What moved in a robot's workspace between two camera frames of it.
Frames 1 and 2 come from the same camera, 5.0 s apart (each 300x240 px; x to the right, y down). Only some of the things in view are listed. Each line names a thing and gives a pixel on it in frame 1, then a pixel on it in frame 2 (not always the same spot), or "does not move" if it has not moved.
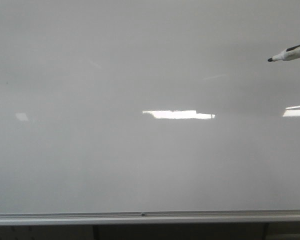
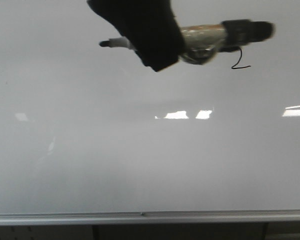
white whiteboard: x=148 y=105 does not move
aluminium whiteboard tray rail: x=150 y=217 does not move
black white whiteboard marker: x=298 y=51 to x=200 y=44
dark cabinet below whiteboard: x=151 y=232 does not move
